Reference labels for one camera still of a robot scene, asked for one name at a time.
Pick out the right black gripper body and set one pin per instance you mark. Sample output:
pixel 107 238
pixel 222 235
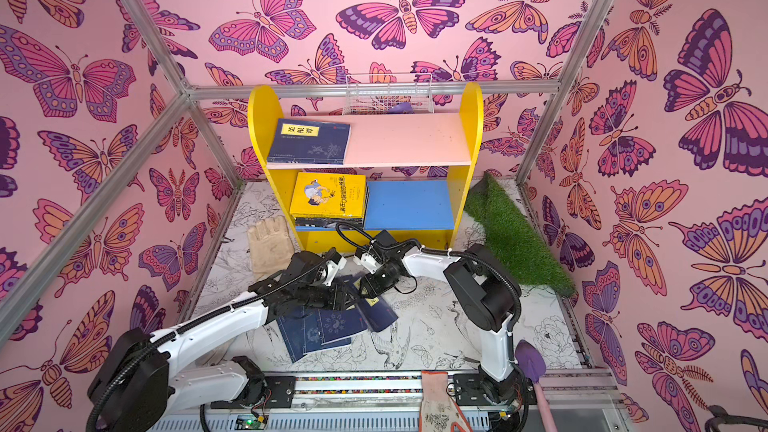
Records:
pixel 381 276

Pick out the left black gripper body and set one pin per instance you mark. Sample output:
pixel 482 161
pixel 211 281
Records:
pixel 317 295

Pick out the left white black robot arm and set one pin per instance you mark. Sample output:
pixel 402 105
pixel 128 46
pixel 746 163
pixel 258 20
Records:
pixel 148 375

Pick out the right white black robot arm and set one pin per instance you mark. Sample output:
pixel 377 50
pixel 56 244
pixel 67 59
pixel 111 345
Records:
pixel 484 289

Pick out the dark blue thread-bound book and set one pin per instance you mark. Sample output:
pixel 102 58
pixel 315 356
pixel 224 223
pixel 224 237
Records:
pixel 292 330

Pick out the beige work glove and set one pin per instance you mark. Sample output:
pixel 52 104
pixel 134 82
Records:
pixel 270 247

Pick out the yellow pink blue bookshelf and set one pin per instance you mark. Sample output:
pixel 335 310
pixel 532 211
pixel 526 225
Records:
pixel 429 210

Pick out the green artificial grass mat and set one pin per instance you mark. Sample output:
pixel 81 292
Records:
pixel 513 240

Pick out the green circuit board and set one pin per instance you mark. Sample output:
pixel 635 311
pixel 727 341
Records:
pixel 251 422

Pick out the patterned red white glove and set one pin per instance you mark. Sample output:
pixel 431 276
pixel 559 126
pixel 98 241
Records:
pixel 438 410

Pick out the purple spatula head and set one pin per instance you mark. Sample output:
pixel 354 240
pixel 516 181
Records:
pixel 530 361

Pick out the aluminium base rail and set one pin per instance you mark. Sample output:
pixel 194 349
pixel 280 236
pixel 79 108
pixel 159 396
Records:
pixel 580 400

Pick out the white wire basket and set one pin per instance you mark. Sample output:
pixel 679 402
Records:
pixel 386 93

